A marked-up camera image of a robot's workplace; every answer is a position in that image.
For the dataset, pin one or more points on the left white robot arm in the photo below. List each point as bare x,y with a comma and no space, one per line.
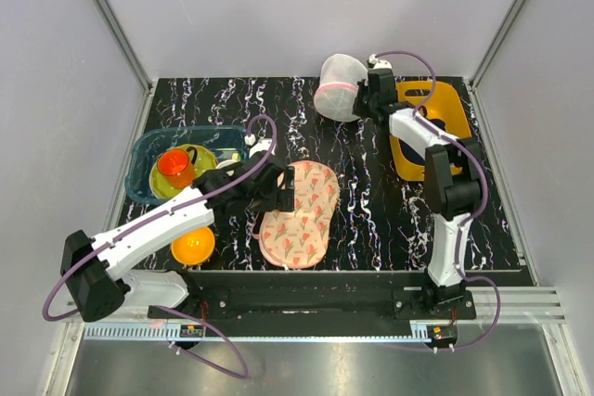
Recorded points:
99,271

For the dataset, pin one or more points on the orange plastic cup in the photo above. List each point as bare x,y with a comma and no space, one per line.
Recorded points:
176,168

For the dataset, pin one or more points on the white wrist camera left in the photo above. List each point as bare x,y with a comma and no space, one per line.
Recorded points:
256,144

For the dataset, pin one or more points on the orange plastic bowl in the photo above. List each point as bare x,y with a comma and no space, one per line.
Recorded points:
195,247

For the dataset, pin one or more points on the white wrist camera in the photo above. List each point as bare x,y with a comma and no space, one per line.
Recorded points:
256,144
376,63

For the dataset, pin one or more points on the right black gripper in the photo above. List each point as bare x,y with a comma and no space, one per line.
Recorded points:
356,108

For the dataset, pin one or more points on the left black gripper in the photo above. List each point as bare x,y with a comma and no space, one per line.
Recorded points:
282,200

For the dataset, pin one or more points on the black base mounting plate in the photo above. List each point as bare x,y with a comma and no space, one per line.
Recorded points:
315,304

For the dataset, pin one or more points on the navy blue bra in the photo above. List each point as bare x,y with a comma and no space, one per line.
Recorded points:
419,134

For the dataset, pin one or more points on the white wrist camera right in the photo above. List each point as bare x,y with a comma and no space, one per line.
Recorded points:
376,63

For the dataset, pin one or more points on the teal transparent plastic bin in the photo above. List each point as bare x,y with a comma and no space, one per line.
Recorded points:
225,141

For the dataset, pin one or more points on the green dotted plate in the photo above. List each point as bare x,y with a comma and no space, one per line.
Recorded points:
202,159

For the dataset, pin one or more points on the white mesh laundry bag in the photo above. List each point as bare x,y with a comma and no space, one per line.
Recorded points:
338,87

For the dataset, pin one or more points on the aluminium frame rail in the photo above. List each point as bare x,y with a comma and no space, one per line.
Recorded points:
120,38

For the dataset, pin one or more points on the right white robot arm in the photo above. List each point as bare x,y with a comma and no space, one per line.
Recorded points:
454,184

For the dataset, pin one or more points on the yellow plastic basket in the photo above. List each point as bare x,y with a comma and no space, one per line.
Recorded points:
444,109

